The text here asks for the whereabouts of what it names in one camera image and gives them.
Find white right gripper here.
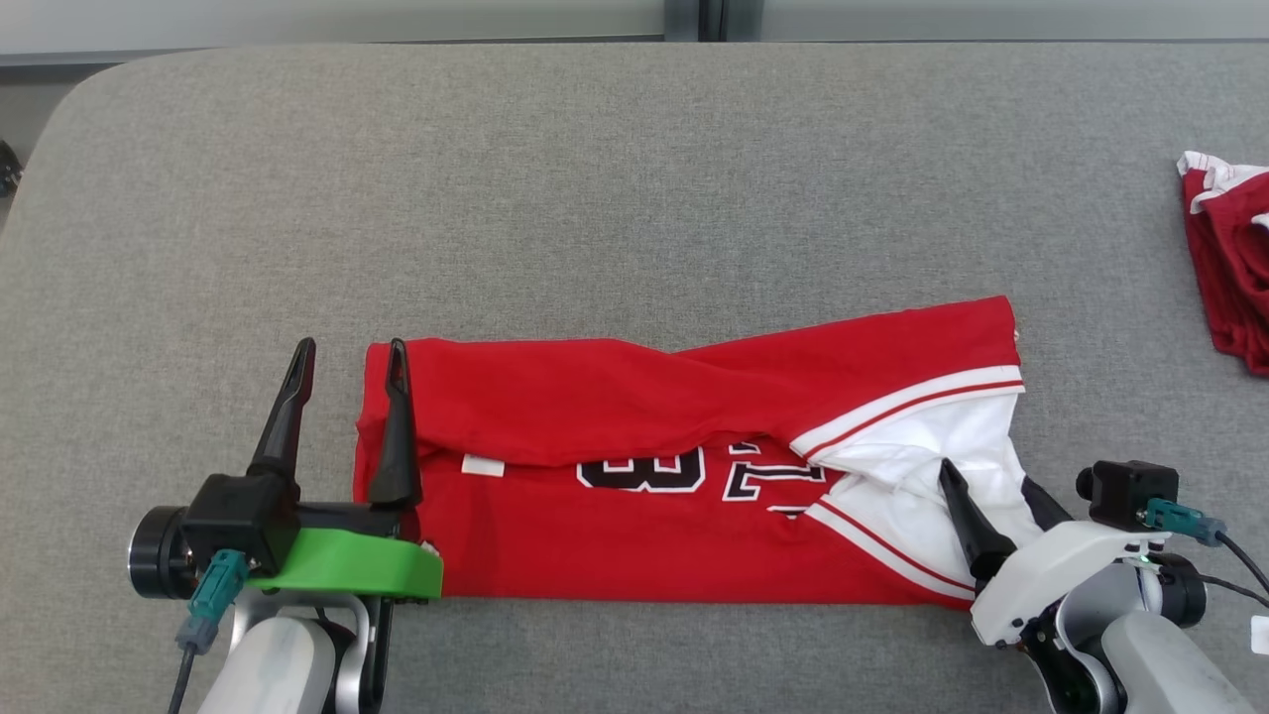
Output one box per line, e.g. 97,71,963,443
938,457,1209,649

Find red shorts with white stripes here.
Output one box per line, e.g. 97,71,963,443
1177,151,1269,377

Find right cable with teal plug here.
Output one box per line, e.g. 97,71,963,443
1142,498,1269,611

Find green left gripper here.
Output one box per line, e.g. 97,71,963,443
128,337,445,602

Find grey window frame post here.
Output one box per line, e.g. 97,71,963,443
662,0,764,43

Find left cable with teal plug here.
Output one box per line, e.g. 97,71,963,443
167,550,251,714

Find red white basketball jersey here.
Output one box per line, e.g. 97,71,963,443
353,296,1044,608

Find cable with teal plug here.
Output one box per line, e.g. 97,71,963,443
1142,498,1269,611
167,550,251,714

